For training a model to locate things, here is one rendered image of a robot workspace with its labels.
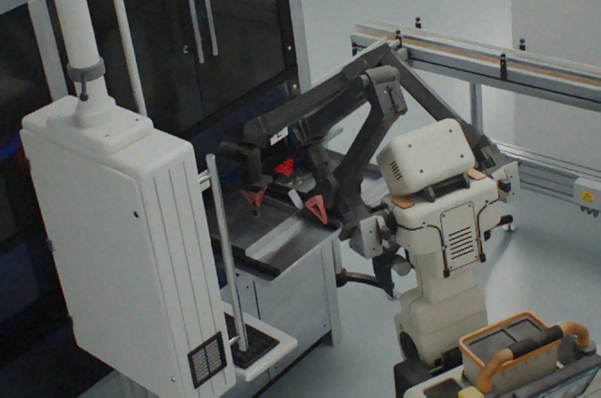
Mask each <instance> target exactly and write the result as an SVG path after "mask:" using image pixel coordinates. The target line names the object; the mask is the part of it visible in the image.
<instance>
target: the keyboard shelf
mask: <svg viewBox="0 0 601 398"><path fill-rule="evenodd" d="M221 302H222V306H223V312H225V313H226V314H228V315H230V316H232V317H233V311H232V305H230V304H228V303H226V302H224V301H221ZM243 316H244V322H245V323H246V324H248V325H250V326H253V327H255V328H257V329H258V330H260V331H262V332H263V333H265V334H268V335H270V336H272V337H274V338H275V339H277V340H279V341H280V343H279V344H278V345H277V346H276V347H275V348H274V349H272V350H271V351H269V352H268V353H267V354H266V355H264V356H263V357H262V358H260V359H259V360H257V361H256V362H255V363H253V364H252V365H251V366H249V367H248V368H246V369H244V368H241V367H239V366H236V365H235V364H233V369H234V374H235V375H237V377H240V378H242V379H244V380H245V381H248V382H249V381H252V380H253V379H255V378H256V377H257V376H258V375H259V374H260V373H261V372H263V371H264V370H265V369H267V368H268V367H270V366H271V365H272V364H273V363H275V362H276V361H277V360H279V359H280V358H282V357H283V356H284V355H285V354H286V353H287V352H288V351H290V350H291V349H293V348H294V347H295V346H296V345H297V341H296V339H295V338H293V337H291V336H289V335H287V334H285V333H283V332H281V331H279V330H277V329H276V328H274V327H272V326H270V325H268V324H266V323H264V322H262V321H260V320H258V319H256V318H254V317H252V316H250V315H249V314H247V313H245V312H243Z"/></svg>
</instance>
